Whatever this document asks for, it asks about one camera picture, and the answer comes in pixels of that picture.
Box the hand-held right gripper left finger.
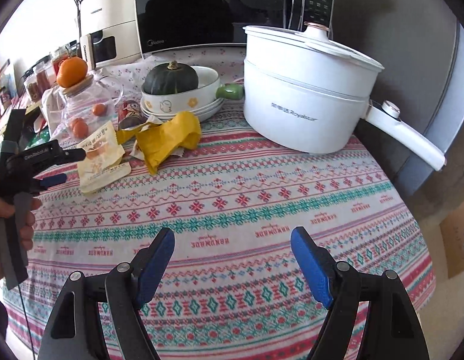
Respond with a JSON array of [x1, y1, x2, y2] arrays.
[[37, 227, 176, 360]]

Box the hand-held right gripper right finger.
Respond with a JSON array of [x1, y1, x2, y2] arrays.
[[290, 226, 430, 360]]

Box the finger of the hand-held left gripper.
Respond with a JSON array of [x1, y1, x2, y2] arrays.
[[57, 147, 86, 164], [33, 173, 68, 193]]

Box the cream snack wrapper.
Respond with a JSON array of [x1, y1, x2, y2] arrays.
[[76, 121, 131, 195]]

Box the white cloth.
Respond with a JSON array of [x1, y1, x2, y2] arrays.
[[41, 86, 68, 136]]

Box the clear glass jar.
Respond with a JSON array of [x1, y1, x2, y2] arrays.
[[61, 75, 124, 139]]

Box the cork jar lid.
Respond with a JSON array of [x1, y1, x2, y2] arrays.
[[61, 74, 95, 96]]

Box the large orange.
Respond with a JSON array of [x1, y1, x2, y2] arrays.
[[57, 57, 88, 89]]

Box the yellow crumpled wrapper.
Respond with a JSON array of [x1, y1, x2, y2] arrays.
[[117, 110, 202, 176]]

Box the cream printed box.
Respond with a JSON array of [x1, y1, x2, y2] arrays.
[[80, 33, 97, 72]]

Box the patterned knit-print tablecloth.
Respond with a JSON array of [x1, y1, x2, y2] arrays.
[[0, 43, 437, 360]]

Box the dark green pumpkin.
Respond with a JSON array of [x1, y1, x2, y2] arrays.
[[143, 61, 200, 95]]

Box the cream kitchen appliance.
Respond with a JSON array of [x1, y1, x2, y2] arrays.
[[79, 0, 143, 70]]

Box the stacked white plates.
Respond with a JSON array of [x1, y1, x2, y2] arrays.
[[141, 97, 223, 122]]

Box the cardboard box with white label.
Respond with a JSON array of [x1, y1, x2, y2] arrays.
[[439, 195, 464, 279]]

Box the white electric pot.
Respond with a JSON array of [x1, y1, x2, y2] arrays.
[[242, 22, 448, 171]]

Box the black microwave oven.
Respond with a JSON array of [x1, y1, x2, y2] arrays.
[[134, 0, 337, 60]]

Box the grey refrigerator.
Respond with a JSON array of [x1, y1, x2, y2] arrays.
[[331, 0, 464, 196]]

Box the white bowl with green handle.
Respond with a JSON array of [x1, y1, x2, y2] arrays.
[[141, 65, 245, 115]]

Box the thin black cable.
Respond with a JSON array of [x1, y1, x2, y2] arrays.
[[18, 284, 36, 360]]

